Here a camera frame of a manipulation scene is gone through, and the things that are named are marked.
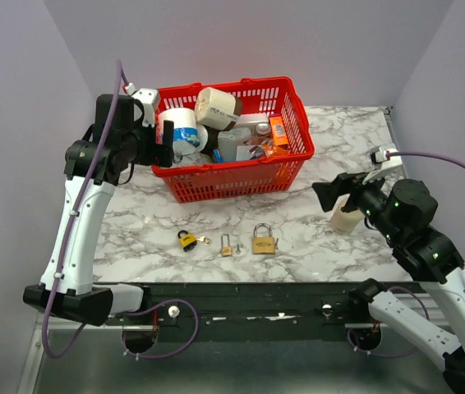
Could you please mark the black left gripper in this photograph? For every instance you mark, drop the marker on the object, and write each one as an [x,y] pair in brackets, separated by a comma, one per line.
[158,154]

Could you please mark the orange box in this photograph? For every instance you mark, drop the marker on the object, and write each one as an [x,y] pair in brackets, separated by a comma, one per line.
[278,130]

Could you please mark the cream soap pump bottle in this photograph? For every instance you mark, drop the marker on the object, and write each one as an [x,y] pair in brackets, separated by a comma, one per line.
[344,223]

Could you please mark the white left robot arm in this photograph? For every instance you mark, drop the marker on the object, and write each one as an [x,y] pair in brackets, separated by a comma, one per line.
[122,136]

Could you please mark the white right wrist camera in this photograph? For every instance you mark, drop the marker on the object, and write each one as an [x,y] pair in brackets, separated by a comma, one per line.
[384,165]

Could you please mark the white blue paper roll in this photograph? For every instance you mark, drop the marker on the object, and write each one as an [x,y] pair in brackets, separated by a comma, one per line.
[185,127]

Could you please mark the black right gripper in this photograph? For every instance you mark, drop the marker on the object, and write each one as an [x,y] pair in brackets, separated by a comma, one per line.
[326,192]

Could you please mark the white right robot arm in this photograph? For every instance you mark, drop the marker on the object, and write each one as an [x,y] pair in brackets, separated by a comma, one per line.
[403,218]

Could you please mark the small brass padlock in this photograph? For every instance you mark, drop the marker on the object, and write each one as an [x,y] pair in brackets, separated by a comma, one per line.
[226,248]

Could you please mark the large brass padlock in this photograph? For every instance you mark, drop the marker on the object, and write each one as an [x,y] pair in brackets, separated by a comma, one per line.
[263,241]

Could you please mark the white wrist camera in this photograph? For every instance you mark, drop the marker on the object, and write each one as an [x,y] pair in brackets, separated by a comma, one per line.
[148,98]
[384,165]

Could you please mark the small silver keys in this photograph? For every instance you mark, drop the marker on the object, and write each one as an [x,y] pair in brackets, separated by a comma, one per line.
[204,239]

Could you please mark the yellow padlock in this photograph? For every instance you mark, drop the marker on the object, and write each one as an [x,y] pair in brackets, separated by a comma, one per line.
[187,240]

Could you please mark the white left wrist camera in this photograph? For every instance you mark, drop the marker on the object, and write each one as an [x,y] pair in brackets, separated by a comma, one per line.
[148,98]

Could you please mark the orange snack packet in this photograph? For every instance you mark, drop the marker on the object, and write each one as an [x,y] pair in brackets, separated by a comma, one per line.
[260,147]

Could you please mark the grey wrapped roll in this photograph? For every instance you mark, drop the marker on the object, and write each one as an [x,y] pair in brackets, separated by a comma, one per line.
[186,155]

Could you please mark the beige paper roll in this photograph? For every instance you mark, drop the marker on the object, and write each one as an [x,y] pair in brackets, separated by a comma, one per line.
[217,109]

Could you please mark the jar with metal lid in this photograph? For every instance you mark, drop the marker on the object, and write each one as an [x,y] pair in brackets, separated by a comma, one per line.
[263,129]

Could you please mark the white marbled container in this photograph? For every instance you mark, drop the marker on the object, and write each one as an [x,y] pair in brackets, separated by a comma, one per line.
[228,141]

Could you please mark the red plastic shopping basket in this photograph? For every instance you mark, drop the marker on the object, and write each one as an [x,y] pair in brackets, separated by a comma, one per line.
[271,95]

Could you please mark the blue flat box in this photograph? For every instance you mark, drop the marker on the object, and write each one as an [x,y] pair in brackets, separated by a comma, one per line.
[217,158]

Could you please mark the black mounting base rail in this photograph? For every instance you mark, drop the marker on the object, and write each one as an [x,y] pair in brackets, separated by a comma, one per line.
[227,312]

